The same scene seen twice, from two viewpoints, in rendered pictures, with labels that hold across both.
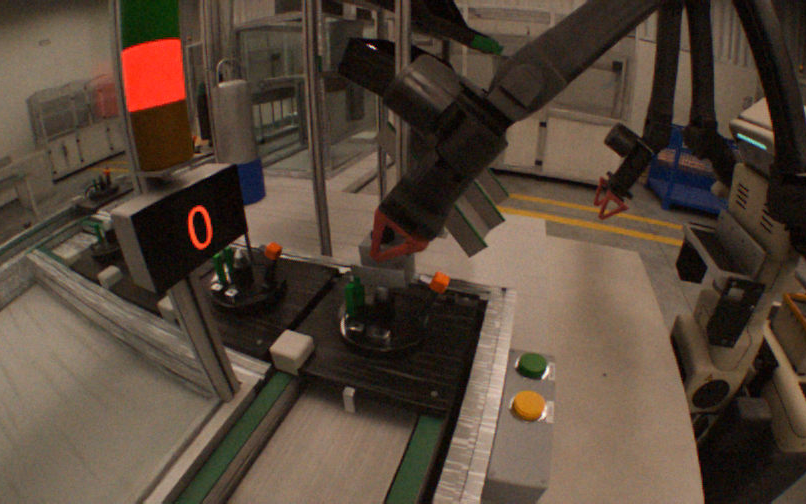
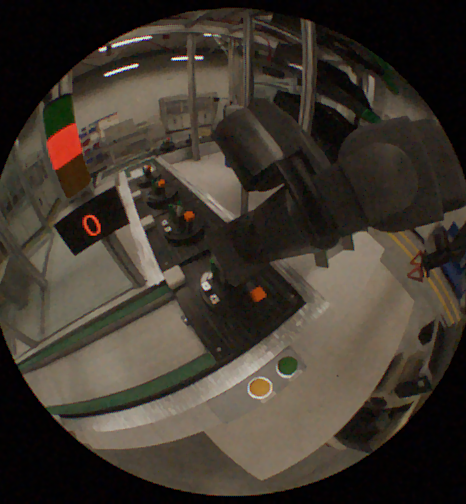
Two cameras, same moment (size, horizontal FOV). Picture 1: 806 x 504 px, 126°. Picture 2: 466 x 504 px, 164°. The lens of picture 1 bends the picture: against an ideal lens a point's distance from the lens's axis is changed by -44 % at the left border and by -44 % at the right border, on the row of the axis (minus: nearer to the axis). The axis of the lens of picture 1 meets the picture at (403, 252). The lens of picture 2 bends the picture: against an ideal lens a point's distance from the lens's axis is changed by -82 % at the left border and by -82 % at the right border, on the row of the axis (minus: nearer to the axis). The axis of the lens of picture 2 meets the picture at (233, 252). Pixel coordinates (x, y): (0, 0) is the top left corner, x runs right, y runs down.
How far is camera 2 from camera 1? 0.27 m
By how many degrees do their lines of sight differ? 34
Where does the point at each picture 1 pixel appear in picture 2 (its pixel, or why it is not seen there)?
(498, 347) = (282, 341)
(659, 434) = (324, 422)
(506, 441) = (231, 395)
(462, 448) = (208, 383)
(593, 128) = not seen: hidden behind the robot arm
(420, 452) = (193, 368)
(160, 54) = (53, 143)
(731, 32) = not seen: outside the picture
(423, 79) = (248, 127)
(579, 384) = (320, 374)
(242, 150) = not seen: hidden behind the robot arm
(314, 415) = (172, 313)
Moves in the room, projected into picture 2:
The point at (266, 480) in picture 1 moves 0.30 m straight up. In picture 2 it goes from (136, 330) to (53, 256)
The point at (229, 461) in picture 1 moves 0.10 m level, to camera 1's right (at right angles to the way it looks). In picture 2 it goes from (124, 315) to (146, 343)
